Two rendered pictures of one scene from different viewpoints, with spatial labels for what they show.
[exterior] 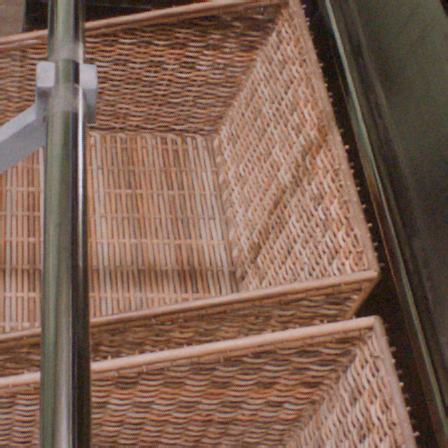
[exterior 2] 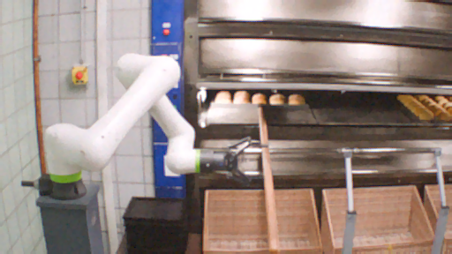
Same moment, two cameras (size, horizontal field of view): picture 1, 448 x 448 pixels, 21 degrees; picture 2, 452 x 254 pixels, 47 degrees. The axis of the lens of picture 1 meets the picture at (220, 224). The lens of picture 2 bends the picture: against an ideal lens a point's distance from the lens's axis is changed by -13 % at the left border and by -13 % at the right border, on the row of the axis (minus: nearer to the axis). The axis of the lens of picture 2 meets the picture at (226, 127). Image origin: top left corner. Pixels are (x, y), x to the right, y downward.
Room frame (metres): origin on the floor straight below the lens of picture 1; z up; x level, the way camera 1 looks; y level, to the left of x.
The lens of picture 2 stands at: (0.66, 2.65, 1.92)
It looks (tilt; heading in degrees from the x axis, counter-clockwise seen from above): 15 degrees down; 284
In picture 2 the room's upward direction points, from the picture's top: straight up
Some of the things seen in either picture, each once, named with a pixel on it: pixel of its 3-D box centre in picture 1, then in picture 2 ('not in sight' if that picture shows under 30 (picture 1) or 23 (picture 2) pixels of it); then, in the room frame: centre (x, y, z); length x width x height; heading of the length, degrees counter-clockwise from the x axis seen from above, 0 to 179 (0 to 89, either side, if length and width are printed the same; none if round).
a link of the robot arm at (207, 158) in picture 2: not in sight; (207, 160); (1.28, 0.49, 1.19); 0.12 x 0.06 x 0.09; 102
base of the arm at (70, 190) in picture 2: not in sight; (53, 183); (1.71, 1.03, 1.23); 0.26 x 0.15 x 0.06; 13
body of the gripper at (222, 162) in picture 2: not in sight; (226, 161); (1.20, 0.48, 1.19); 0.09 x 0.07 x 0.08; 12
